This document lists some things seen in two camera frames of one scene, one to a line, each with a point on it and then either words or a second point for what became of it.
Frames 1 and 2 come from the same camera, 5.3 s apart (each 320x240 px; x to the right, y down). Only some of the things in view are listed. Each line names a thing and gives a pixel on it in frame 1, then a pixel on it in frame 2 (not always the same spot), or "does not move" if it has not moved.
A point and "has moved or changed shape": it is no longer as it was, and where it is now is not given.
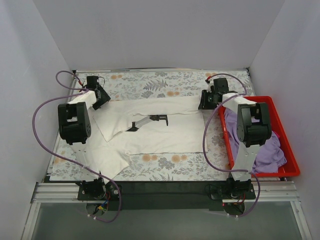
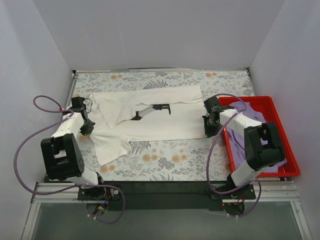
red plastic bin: [277, 124] does not move
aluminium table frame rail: [51, 193] does not move
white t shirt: [185, 133] has moved or changed shape
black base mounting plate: [166, 195] does not move
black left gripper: [103, 97] → [88, 127]
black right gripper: [205, 100] → [208, 126]
